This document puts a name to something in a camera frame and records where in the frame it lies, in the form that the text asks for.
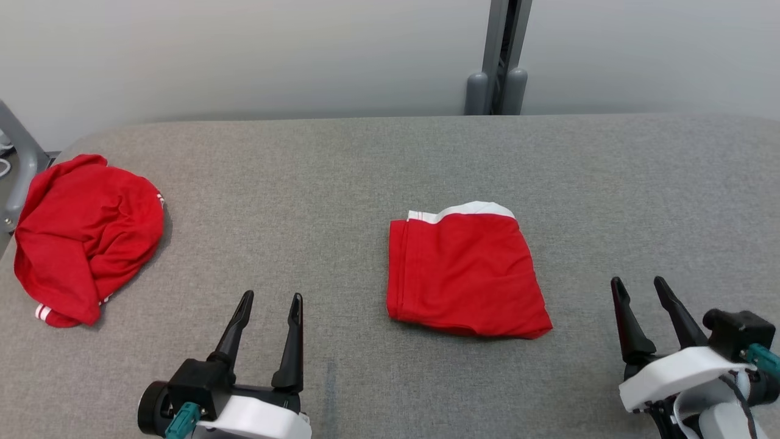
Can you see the red basketball jersey white sleeves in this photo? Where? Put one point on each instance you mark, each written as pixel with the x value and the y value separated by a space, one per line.
pixel 79 238

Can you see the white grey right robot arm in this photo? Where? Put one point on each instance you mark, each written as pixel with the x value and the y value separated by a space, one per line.
pixel 725 421

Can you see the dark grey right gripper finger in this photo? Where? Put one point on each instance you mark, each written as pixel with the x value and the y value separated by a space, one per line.
pixel 682 323
pixel 631 338

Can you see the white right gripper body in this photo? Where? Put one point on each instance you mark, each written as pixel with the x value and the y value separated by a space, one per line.
pixel 676 375

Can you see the red shorts with white trim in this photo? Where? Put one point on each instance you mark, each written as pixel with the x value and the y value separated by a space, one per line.
pixel 469 274

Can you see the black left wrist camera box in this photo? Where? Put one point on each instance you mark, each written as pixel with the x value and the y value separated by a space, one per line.
pixel 198 384

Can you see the grey metal tube frame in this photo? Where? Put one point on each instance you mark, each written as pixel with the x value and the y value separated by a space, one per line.
pixel 21 164

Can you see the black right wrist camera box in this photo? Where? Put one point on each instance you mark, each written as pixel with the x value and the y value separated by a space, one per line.
pixel 737 332

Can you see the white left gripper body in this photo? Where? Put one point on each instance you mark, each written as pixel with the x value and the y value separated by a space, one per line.
pixel 262 421

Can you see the grey metal wall post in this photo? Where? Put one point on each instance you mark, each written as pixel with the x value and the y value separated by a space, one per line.
pixel 496 61

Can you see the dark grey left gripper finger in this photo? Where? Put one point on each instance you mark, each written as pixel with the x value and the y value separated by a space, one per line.
pixel 234 332
pixel 292 360

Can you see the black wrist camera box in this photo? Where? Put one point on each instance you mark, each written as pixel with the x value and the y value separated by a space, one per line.
pixel 737 332
pixel 198 384

